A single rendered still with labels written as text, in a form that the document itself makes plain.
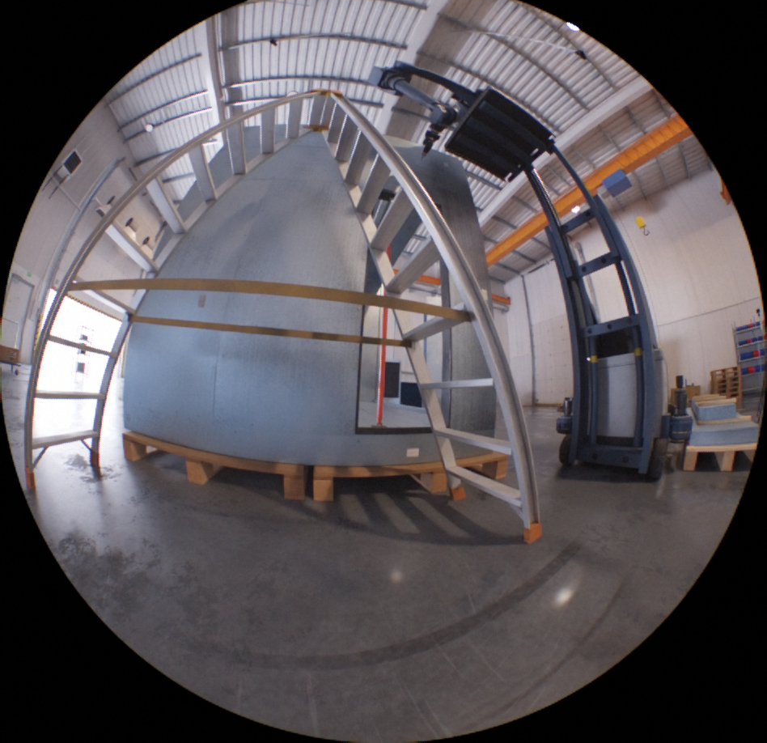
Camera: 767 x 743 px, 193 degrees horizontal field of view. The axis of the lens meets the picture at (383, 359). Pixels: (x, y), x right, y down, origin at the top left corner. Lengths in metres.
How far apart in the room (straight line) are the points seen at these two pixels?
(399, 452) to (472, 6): 8.33
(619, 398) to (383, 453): 1.79
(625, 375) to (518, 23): 7.74
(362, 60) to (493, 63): 3.27
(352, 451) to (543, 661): 1.21
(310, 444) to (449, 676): 1.14
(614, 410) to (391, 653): 1.96
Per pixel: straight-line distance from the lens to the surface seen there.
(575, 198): 9.06
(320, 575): 0.81
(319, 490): 1.22
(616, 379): 2.07
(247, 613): 0.72
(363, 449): 1.27
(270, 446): 1.28
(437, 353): 5.49
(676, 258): 11.44
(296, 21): 7.95
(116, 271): 11.70
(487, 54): 7.81
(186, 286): 0.61
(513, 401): 0.73
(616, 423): 2.08
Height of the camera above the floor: 0.58
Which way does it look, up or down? 8 degrees up
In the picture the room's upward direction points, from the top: 3 degrees clockwise
